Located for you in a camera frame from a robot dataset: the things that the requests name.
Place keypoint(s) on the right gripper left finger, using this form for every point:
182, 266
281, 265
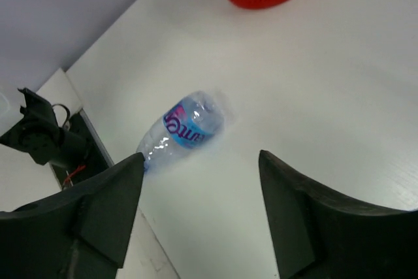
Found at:
80, 232

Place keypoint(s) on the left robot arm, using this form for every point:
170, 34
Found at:
38, 134

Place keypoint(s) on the blue cap small bottle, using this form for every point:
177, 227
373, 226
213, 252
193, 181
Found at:
191, 123

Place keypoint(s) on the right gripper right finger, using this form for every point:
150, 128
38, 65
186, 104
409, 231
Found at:
318, 232

